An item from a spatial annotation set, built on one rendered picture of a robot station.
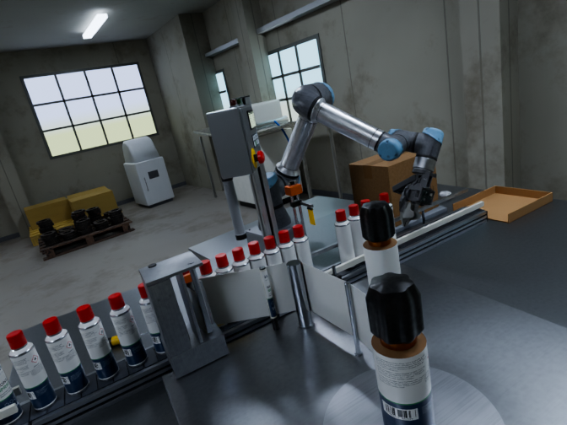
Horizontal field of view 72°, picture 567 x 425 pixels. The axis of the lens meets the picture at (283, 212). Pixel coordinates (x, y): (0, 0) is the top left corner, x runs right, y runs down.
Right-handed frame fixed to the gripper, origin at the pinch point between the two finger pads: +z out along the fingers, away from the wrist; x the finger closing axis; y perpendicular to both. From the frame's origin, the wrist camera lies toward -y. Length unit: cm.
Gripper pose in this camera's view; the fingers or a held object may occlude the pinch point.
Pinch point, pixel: (403, 223)
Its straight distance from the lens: 151.1
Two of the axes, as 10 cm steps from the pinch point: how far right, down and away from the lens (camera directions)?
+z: -2.6, 9.6, 0.4
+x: 8.4, 2.0, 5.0
